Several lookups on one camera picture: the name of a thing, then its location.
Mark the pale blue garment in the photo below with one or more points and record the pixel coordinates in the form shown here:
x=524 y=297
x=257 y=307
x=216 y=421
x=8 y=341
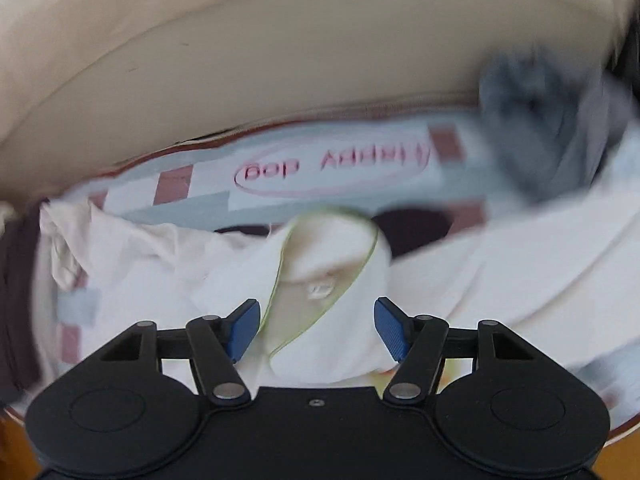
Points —
x=620 y=155

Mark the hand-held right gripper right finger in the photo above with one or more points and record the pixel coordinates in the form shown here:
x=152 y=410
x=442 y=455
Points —
x=392 y=330

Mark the beige sofa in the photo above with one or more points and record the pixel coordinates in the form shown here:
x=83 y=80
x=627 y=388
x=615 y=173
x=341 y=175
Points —
x=250 y=60

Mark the cream top with green monster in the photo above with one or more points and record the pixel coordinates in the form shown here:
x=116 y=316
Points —
x=325 y=255

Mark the grey garment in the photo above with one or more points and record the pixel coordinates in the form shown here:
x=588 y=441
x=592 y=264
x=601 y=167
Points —
x=540 y=125

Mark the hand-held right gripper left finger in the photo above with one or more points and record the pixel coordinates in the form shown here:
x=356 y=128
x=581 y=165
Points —
x=245 y=327

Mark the checkered printed rug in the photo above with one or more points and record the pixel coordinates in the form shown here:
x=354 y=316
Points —
x=200 y=210

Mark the dark brown knit sweater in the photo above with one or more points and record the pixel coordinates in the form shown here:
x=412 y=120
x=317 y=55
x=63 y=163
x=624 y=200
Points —
x=17 y=300

